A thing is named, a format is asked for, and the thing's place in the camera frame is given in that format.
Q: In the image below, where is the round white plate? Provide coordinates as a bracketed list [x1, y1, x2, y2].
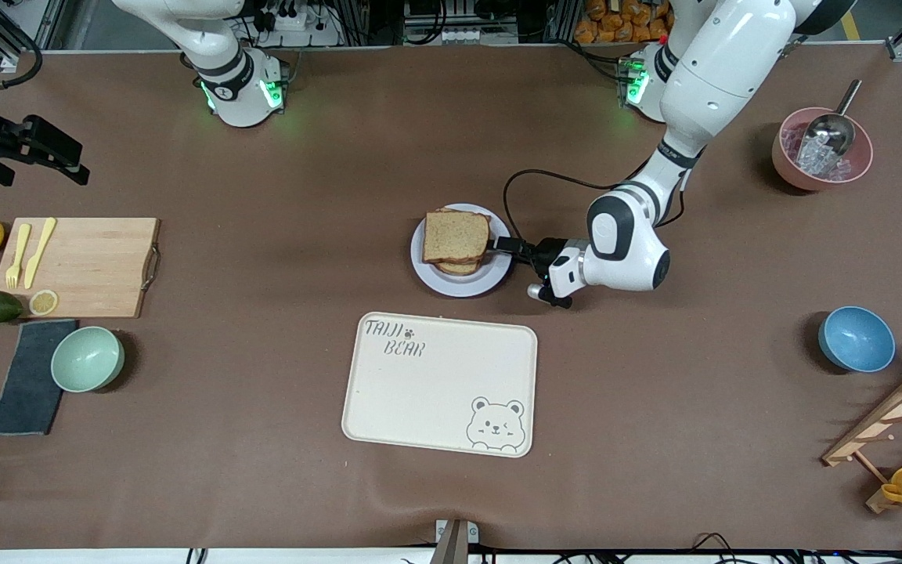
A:
[410, 204, 514, 298]

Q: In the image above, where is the brown bread slice sandwich lid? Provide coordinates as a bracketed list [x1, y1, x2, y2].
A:
[422, 208, 492, 265]

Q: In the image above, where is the brown bread slice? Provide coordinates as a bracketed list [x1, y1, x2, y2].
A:
[434, 257, 485, 277]

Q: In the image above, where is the pale yellow plastic knife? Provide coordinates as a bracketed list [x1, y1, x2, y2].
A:
[24, 217, 57, 289]

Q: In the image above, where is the pale yellow plastic fork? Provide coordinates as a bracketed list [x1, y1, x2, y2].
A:
[5, 223, 32, 289]

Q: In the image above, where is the wooden cutting board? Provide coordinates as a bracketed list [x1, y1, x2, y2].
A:
[0, 217, 162, 320]

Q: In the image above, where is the cream tray with bear print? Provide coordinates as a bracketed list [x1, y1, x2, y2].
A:
[341, 312, 539, 458]

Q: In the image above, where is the mint green bowl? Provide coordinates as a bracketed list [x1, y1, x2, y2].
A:
[50, 326, 125, 393]

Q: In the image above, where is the dark grey cloth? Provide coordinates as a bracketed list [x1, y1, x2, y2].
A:
[0, 319, 78, 436]

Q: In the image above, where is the orange snack bag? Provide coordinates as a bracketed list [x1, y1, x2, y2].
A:
[574, 0, 675, 45]

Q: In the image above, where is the clear ice cubes pile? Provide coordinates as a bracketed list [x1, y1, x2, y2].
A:
[783, 125, 845, 178]

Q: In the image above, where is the white power strip with plugs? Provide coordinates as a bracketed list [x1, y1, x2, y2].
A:
[258, 5, 344, 48]

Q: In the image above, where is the metal scoop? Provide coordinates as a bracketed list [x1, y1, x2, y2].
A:
[802, 78, 864, 157]

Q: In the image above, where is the blue bowl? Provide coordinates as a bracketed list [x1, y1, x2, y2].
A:
[817, 305, 897, 373]

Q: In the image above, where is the pink bowl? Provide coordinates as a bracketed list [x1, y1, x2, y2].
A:
[772, 107, 875, 191]

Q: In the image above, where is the wooden cup rack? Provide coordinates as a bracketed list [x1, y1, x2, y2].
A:
[821, 360, 902, 515]

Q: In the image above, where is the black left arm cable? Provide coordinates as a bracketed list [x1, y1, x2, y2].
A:
[503, 168, 687, 244]

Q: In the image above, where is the grey metal table bracket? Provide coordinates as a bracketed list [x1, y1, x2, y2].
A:
[429, 519, 480, 564]

